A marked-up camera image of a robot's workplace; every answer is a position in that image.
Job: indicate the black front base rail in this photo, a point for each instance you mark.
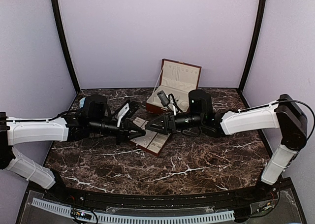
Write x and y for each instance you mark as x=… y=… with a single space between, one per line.
x=238 y=198

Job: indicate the white slotted cable duct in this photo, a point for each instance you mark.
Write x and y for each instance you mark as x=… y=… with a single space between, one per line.
x=132 y=216

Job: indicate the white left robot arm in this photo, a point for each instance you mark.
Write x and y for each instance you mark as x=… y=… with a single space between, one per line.
x=93 y=116

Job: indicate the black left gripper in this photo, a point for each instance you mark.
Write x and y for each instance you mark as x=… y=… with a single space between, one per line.
x=124 y=132

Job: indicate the black corner frame post right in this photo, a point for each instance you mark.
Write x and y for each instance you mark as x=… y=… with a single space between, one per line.
x=253 y=45

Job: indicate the black corner frame post left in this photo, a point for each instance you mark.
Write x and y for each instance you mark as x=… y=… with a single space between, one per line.
x=64 y=45

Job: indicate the light blue ceramic mug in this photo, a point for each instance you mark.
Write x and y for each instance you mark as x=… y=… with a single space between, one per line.
x=81 y=102

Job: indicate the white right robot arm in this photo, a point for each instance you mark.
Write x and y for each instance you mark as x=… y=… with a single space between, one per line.
x=283 y=113

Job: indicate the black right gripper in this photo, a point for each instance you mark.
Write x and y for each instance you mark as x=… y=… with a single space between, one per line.
x=165 y=117

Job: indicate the red jewelry tray insert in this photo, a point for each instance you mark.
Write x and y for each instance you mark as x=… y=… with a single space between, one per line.
x=152 y=142

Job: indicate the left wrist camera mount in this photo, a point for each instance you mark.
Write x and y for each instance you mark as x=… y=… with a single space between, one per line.
x=127 y=110

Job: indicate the black corner frame post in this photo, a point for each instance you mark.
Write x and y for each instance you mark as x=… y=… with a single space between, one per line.
x=253 y=45
x=64 y=45

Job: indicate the red open jewelry box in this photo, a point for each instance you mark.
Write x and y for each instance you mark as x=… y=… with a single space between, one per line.
x=175 y=78

